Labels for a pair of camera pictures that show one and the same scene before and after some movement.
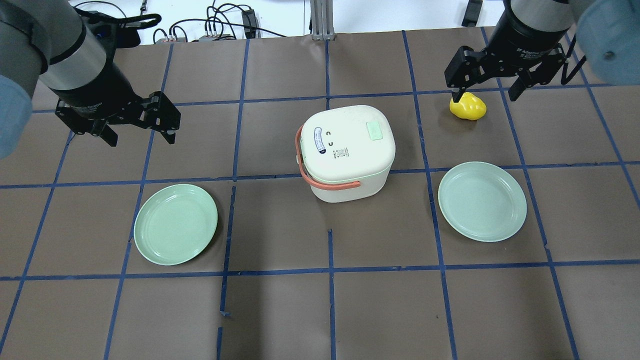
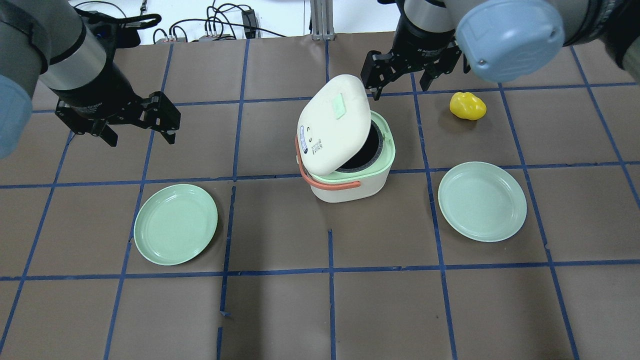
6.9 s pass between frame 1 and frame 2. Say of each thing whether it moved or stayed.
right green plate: stayed
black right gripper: moved
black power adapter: stayed
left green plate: stayed
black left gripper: stayed
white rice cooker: moved
